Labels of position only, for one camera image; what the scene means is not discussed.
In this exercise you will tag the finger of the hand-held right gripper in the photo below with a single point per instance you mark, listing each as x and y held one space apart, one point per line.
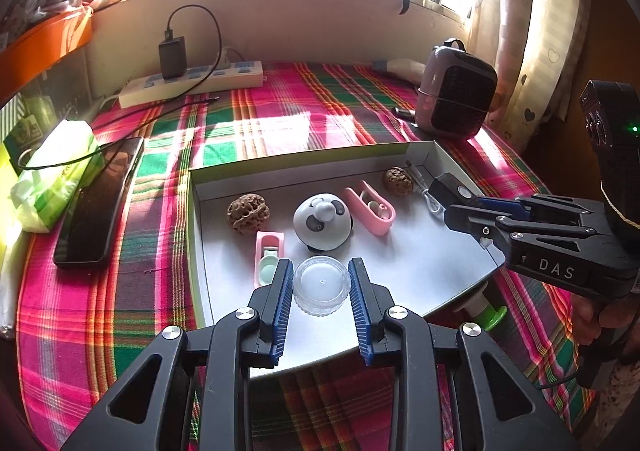
495 205
470 221

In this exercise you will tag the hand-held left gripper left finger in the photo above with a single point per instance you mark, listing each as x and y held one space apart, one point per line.
280 311

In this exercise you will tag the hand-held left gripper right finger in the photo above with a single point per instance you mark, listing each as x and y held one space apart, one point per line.
361 311

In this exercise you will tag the clear round plastic case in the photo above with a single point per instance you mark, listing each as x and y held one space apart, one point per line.
321 286

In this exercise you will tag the pink rectangular case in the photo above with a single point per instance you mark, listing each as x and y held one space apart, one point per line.
269 256

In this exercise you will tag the white cardboard box tray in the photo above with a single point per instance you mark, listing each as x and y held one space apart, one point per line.
415 251

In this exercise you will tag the brown wrinkled walnut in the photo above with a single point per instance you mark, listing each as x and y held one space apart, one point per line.
248 213
398 180

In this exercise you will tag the panda-shaped round gadget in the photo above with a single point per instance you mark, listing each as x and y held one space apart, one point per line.
322 223

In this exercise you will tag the person's right hand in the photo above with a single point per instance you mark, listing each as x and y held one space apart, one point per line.
587 326

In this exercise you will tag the green and white plastic knob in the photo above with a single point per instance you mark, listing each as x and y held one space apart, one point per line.
482 313

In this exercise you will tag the small grey space heater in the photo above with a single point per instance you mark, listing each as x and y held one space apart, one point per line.
457 96

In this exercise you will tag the small black cylinder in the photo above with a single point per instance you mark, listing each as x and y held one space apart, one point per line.
402 111

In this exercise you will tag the white device with blue tip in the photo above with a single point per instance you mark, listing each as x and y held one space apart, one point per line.
400 66

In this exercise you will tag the heart print curtain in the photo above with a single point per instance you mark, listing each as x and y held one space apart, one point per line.
545 31

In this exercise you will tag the black smartphone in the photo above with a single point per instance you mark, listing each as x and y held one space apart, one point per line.
95 201

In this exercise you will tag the white power strip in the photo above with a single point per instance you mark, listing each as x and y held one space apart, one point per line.
192 82

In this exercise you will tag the white plug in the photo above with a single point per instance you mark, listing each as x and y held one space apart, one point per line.
227 58

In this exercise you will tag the green tissue pack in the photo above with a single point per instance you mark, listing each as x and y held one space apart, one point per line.
55 176

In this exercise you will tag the black charger plug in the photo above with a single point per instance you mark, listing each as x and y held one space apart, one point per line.
172 58

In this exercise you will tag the green printed box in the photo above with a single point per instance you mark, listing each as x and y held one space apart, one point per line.
27 126

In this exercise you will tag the orange box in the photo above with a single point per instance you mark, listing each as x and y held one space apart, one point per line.
42 48

